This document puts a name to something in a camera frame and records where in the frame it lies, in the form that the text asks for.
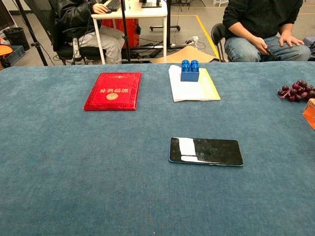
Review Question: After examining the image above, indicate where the black rolling stand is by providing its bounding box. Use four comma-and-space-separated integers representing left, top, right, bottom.
149, 0, 182, 48

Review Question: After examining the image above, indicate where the person in black jacket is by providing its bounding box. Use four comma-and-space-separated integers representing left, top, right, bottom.
54, 0, 126, 65

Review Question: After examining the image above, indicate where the red certificate folder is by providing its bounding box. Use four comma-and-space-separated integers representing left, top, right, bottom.
83, 72, 143, 112

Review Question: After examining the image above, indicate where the black tripod stand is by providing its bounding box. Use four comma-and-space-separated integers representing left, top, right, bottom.
14, 0, 49, 66

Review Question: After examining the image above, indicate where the black vertical pole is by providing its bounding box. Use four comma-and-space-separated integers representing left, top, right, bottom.
120, 0, 131, 64

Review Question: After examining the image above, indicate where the person in black sweater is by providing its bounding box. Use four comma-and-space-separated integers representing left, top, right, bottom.
222, 0, 312, 62

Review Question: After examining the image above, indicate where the blue plastic crate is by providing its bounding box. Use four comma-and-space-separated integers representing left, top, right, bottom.
5, 45, 26, 66

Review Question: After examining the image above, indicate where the white and yellow notebook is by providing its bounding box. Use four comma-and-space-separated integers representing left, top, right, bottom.
168, 64, 221, 102

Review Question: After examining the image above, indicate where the red cabinet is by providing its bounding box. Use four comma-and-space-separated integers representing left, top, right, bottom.
101, 18, 140, 49

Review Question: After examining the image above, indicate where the dark red grape bunch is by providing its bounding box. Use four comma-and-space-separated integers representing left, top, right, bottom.
277, 79, 315, 102

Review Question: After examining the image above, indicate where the black trash bin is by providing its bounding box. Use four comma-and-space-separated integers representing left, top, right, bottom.
2, 27, 31, 51

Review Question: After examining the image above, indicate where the blue table cloth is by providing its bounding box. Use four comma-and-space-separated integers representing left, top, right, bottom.
0, 61, 315, 236

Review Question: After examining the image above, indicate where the black smartphone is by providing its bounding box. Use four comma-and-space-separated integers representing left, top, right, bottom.
168, 137, 245, 167

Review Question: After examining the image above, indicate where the blue toy building block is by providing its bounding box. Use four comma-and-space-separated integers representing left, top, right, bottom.
180, 59, 200, 83

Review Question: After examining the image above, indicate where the black keyboard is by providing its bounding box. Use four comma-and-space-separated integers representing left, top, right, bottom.
105, 0, 122, 12

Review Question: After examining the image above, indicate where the orange box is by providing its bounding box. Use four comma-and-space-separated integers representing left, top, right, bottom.
302, 98, 315, 130

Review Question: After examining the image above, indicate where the black office chair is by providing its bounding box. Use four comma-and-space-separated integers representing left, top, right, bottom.
48, 0, 107, 66

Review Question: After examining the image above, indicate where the orange round object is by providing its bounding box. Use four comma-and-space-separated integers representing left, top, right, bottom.
0, 44, 14, 58

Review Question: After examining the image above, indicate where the white desk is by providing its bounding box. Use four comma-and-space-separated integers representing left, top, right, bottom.
91, 0, 168, 65

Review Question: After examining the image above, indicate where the brown cardboard sheet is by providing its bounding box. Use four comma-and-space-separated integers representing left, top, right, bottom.
149, 45, 220, 64

